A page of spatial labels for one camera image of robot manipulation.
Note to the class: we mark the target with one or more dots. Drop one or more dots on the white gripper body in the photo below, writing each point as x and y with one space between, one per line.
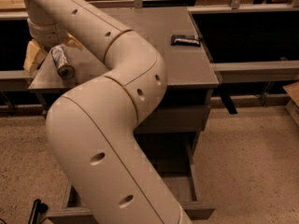
47 37

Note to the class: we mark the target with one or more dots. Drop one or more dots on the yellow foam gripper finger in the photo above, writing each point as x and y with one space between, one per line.
71 42
35 55

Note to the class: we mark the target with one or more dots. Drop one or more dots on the silver blue redbull can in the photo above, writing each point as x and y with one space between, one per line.
64 67

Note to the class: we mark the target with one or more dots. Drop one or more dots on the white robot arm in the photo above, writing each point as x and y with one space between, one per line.
91 127

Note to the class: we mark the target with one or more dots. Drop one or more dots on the grey drawer cabinet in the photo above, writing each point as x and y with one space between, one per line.
191 79

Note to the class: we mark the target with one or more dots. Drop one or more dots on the closed grey top drawer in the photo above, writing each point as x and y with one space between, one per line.
173 119

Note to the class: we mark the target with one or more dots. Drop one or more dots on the open grey middle drawer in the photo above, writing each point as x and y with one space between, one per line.
172 157

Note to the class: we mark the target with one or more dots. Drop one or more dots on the black object at floor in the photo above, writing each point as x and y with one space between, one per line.
38 208

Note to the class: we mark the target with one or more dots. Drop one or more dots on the metal frame rail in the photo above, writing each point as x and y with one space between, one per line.
12 15

